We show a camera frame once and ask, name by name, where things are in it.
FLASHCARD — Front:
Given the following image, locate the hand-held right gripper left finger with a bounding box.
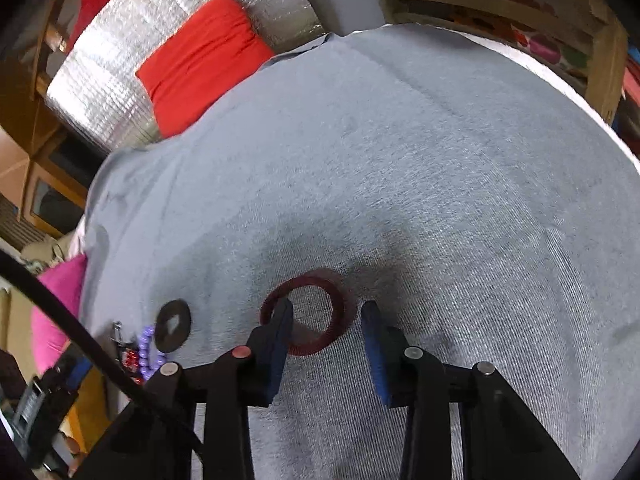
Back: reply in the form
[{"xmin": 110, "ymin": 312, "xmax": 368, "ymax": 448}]
[{"xmin": 72, "ymin": 298, "xmax": 295, "ymax": 480}]

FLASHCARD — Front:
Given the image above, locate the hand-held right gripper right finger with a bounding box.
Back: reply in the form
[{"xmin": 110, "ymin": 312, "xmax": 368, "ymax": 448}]
[{"xmin": 361, "ymin": 301, "xmax": 583, "ymax": 480}]

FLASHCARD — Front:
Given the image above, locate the orange cardboard box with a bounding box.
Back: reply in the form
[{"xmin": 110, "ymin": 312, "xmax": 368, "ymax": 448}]
[{"xmin": 60, "ymin": 367, "xmax": 126, "ymax": 456}]

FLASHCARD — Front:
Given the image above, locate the dark red bangle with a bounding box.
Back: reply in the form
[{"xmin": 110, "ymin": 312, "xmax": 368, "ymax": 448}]
[{"xmin": 259, "ymin": 270, "xmax": 348, "ymax": 356}]

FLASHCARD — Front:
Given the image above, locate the black ring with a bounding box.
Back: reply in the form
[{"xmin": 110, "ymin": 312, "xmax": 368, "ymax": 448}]
[{"xmin": 154, "ymin": 299, "xmax": 192, "ymax": 353}]

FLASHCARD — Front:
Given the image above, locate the purple bead bracelet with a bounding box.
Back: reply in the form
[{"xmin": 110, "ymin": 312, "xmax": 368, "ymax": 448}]
[{"xmin": 138, "ymin": 325, "xmax": 168, "ymax": 381}]

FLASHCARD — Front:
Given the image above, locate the pink cushion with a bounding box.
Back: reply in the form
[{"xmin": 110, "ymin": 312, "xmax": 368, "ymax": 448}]
[{"xmin": 30, "ymin": 253, "xmax": 89, "ymax": 377}]

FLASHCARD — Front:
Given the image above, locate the grey blanket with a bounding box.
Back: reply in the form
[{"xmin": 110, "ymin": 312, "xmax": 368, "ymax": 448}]
[{"xmin": 80, "ymin": 24, "xmax": 640, "ymax": 480}]

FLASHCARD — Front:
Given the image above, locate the wooden cabinet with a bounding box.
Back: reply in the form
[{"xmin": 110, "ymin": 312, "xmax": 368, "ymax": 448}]
[{"xmin": 0, "ymin": 0, "xmax": 103, "ymax": 238}]

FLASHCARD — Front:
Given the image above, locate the red cushion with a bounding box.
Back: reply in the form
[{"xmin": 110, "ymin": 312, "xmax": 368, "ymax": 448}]
[{"xmin": 135, "ymin": 0, "xmax": 277, "ymax": 139}]

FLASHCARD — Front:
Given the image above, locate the silver insulation mat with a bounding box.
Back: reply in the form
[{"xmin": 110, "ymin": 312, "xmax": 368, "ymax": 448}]
[{"xmin": 45, "ymin": 0, "xmax": 326, "ymax": 155}]

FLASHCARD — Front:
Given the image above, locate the wooden shelf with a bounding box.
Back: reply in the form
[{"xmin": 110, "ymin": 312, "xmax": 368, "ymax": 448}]
[{"xmin": 390, "ymin": 0, "xmax": 632, "ymax": 127}]

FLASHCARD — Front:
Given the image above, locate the black cable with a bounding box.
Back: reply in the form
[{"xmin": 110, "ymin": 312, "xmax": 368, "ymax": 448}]
[{"xmin": 0, "ymin": 249, "xmax": 206, "ymax": 467}]

